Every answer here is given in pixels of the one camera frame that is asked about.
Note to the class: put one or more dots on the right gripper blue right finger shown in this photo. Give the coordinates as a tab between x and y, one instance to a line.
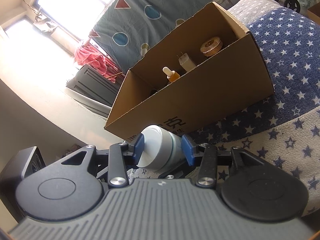
189	149

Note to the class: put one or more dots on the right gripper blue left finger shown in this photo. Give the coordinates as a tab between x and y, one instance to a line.
136	148

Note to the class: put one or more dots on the white green-label bottle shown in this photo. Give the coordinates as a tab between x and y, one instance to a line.
162	150

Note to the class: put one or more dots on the green dropper bottle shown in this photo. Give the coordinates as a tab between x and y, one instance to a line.
171	74

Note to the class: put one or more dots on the white power adapter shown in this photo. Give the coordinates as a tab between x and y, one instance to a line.
186	62

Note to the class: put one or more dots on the gold ridged lid jar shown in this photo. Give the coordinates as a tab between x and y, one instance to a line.
211	47

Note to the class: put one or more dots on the black cylindrical tube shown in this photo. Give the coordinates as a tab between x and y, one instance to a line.
154	91

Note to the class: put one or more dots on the dark grey cabinet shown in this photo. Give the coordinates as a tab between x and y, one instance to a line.
94	91

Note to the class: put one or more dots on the brown cardboard box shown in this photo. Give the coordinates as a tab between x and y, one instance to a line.
206	94

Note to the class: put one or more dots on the blue star-patterned cover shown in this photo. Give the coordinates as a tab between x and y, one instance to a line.
283	129

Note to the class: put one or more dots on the pink hanging cloth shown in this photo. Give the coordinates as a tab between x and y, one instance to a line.
104	65

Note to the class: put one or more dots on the grey-blue hanging quilt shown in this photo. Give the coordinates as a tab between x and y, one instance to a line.
146	35

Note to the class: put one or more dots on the small brown carton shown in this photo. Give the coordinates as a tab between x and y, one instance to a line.
314	13

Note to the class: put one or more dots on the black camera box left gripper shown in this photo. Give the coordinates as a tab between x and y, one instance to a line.
20	166

